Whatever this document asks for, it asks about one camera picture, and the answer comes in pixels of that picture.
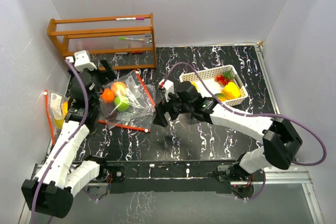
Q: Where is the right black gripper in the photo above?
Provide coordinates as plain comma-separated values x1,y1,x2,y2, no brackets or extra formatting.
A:
153,89,192,127

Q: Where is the orange fruit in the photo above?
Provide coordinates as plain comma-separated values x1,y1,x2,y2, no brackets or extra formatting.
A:
111,81,128,97

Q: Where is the green lime fruit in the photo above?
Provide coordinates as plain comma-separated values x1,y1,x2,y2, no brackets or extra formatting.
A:
114,95,130,112

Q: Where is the yellow bell pepper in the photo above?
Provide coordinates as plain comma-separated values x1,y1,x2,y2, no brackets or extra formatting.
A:
61,101,68,118

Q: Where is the clear red zip bag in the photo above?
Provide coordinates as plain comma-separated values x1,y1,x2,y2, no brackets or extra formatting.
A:
43,90,70,146

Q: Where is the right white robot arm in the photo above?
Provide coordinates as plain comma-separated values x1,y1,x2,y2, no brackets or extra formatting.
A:
153,80,302,180

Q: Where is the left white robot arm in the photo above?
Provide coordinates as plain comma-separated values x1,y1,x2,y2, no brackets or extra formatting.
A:
22,57,116,223

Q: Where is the green marker pen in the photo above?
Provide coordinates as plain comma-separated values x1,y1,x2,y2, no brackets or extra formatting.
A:
119,37,145,41

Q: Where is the wooden orange shelf rack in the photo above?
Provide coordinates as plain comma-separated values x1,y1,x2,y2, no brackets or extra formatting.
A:
47,13,157,70

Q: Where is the pink white marker pen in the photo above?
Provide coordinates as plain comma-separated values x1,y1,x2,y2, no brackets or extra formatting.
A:
115,17,145,21

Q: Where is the green yellow mango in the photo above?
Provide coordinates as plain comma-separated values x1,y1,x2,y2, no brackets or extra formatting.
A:
215,93,226,102

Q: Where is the white plastic basket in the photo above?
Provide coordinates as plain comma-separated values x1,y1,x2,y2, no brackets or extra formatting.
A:
180,65,248,106

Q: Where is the red cherry tomato bunch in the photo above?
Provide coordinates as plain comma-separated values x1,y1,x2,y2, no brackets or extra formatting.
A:
214,72,234,86

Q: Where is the yellow banana bunch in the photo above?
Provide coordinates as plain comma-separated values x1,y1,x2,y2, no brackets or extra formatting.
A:
221,82,241,100

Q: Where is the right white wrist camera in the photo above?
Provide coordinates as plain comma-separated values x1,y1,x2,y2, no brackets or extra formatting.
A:
159,79,174,102

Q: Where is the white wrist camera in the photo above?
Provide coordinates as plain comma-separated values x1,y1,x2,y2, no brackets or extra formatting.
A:
66,50,98,72
159,79,174,102

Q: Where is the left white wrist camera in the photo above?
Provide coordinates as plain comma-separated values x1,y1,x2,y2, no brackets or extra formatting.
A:
66,50,98,72

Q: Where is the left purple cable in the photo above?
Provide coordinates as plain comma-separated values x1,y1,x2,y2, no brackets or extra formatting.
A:
29,57,92,224

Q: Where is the purple cable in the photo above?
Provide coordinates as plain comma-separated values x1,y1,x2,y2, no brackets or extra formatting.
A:
29,57,92,224
158,62,328,200

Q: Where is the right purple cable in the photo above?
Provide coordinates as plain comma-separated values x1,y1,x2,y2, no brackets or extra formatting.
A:
158,62,328,200

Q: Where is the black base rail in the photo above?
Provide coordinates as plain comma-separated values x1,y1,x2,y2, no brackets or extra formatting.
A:
78,159,266,196

